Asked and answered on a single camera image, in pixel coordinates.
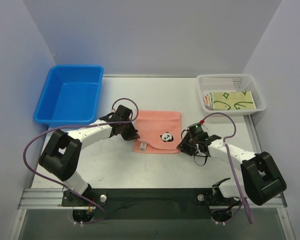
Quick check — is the pink towel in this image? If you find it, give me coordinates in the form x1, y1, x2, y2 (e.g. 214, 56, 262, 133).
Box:
132, 110, 182, 154

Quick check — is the orange lion print towel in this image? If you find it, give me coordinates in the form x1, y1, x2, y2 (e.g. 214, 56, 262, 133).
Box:
202, 93, 213, 110

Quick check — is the cream green patterned towel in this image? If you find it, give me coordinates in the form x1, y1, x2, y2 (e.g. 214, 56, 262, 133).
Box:
210, 90, 256, 111

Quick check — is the yellow patterned towel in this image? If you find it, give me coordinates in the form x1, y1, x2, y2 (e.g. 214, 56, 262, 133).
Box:
208, 92, 214, 110

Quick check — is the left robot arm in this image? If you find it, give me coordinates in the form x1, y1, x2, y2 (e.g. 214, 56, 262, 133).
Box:
39, 105, 140, 198

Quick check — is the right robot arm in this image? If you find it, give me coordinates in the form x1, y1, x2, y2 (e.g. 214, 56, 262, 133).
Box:
177, 132, 287, 206

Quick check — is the blue plastic bin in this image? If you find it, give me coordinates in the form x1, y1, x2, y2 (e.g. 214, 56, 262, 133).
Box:
33, 64, 104, 127

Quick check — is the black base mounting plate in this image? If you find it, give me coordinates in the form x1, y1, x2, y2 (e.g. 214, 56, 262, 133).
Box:
62, 187, 238, 221

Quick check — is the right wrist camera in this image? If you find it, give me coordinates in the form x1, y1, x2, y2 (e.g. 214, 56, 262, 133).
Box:
187, 120, 208, 140

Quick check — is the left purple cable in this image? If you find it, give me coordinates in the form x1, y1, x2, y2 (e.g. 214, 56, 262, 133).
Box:
23, 97, 140, 223

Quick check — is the purple cable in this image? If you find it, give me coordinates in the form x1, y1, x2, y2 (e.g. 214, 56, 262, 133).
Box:
23, 97, 140, 223
201, 112, 255, 225

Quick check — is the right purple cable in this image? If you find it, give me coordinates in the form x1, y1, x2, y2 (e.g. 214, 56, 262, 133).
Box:
201, 112, 255, 225

